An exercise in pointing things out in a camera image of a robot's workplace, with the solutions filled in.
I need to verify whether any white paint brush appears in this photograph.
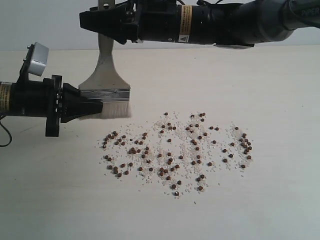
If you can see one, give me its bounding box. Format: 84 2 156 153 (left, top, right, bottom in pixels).
77 0 133 120

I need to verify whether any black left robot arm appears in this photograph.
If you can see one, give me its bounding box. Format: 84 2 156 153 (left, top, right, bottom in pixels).
0 75 103 137

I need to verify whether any beans and rice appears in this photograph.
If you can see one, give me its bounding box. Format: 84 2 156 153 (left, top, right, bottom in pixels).
97 112 254 199

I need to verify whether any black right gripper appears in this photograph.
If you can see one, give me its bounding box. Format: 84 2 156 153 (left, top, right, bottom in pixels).
79 0 180 45

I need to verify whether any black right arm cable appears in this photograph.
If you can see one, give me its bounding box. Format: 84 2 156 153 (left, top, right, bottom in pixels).
282 0 320 32

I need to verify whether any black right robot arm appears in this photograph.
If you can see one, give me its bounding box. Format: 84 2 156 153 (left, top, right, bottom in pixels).
79 0 320 49

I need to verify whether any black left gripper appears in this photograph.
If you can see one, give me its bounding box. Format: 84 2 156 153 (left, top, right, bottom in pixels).
9 75 103 137

